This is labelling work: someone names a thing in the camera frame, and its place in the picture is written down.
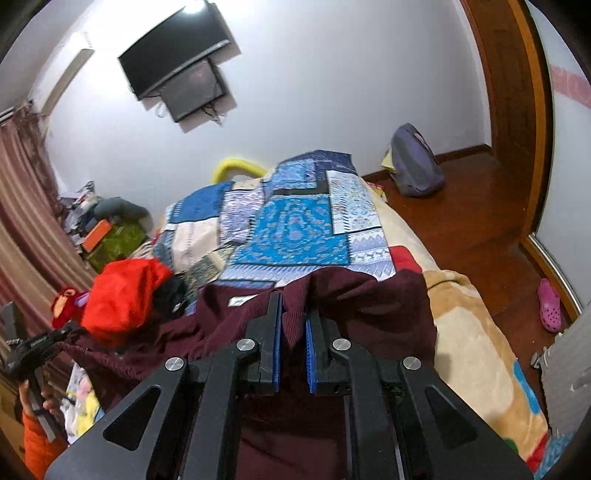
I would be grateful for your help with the grey purple backpack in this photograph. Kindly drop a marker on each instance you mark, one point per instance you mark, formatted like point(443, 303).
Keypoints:
point(418, 161)

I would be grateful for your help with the pile of clutter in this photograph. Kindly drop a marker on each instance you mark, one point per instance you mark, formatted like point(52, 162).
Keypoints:
point(76, 207)

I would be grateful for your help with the red jacket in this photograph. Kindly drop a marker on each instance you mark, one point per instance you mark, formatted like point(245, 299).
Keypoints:
point(124, 295)

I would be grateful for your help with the striped red curtain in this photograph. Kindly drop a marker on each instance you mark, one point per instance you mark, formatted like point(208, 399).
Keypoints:
point(27, 221)

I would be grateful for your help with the black cloth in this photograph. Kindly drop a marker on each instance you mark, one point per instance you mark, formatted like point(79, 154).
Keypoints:
point(171, 296)

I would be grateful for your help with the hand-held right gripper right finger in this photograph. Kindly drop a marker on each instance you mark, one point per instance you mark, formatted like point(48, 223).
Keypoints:
point(311, 353)

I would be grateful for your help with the white ribbed suitcase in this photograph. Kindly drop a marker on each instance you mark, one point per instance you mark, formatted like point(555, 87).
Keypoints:
point(570, 369)

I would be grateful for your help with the person's left hand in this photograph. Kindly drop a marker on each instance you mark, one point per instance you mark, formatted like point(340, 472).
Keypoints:
point(50, 406)

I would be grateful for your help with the white air conditioner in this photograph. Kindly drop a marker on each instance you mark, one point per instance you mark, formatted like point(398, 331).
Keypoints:
point(69, 74)

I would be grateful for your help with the person's left forearm orange sleeve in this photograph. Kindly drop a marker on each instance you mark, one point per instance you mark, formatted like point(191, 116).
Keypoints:
point(41, 447)

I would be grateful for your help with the blue patchwork blanket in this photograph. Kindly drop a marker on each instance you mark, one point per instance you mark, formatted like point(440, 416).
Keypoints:
point(295, 230)

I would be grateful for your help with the small black wall monitor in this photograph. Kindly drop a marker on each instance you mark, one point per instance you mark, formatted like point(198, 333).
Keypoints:
point(194, 88)

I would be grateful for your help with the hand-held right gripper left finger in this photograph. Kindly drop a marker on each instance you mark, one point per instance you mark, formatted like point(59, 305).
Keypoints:
point(275, 344)

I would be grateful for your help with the red plush toy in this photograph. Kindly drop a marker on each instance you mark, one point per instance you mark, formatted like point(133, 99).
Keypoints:
point(64, 308)

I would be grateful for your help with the maroon button shirt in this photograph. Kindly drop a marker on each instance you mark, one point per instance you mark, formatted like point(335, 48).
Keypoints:
point(369, 300)

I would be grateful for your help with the yellow paper sheet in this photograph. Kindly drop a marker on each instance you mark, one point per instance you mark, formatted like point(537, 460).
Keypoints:
point(388, 161)

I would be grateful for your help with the orange box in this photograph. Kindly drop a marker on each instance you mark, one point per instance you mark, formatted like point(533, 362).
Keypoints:
point(97, 235)

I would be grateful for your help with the yellow curved tube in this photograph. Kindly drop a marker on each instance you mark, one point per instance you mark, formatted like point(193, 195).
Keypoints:
point(233, 165)

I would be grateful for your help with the white sliding wardrobe door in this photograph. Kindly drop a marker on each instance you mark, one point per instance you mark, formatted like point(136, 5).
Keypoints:
point(570, 184)

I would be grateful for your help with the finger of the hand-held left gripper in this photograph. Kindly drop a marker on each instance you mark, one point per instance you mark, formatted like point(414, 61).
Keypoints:
point(67, 332)

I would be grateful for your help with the wooden door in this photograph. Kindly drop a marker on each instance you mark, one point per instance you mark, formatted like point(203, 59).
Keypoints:
point(503, 83)

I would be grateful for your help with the yellow cloth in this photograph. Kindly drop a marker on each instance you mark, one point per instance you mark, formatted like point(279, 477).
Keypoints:
point(87, 408)

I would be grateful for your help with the black wall television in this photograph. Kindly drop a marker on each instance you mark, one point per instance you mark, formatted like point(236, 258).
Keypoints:
point(171, 50)

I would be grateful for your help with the pink clog shoe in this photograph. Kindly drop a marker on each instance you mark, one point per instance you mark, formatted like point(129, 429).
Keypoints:
point(549, 307)

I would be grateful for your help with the grey cloth bundle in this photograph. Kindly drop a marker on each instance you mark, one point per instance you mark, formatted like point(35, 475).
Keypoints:
point(122, 210)

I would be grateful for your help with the beige cartoon printed blanket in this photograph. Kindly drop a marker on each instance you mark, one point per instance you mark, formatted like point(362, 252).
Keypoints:
point(471, 332)

